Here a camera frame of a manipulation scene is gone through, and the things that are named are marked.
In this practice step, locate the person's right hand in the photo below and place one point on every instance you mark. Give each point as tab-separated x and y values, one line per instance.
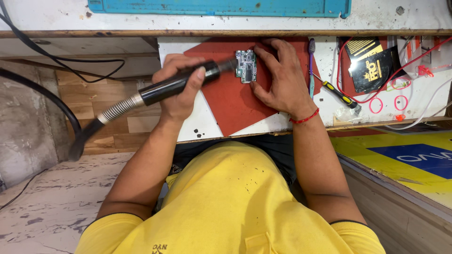
287	79

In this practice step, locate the red rubber mat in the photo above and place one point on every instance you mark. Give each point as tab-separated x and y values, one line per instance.
233	102

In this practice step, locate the green circuit board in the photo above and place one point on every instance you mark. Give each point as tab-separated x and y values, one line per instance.
246	67

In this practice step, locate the white pull-out tray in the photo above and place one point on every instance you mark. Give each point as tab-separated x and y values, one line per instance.
197	120

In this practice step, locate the small black gold packet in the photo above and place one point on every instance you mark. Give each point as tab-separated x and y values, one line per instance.
362	46

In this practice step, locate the dark trousers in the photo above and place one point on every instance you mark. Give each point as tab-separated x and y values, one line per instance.
279	155

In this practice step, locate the black hot air wand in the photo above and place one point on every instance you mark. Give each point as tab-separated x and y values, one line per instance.
166	88

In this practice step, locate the large black gold packet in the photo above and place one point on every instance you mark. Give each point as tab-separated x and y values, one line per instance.
376	70

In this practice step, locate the yellow black screwdriver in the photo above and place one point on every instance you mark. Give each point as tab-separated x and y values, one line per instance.
337	93

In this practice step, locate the person's left hand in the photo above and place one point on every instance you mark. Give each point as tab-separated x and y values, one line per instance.
178	104

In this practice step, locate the yellow blue sign board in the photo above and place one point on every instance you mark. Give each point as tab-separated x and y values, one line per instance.
399	158

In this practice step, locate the clear plastic bag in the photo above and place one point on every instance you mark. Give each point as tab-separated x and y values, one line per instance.
344	114

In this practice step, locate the blue work mat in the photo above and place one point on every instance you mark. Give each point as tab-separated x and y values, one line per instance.
219	7

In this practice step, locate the purple toothbrush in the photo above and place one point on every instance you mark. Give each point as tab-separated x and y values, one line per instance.
311	67

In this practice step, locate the pink rubber band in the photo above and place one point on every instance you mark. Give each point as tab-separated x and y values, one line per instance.
395	102
392	84
370	105

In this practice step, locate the yellow polo shirt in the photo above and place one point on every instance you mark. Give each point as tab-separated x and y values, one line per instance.
226	204

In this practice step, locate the small metal nut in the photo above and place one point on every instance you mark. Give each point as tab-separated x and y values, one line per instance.
400	10

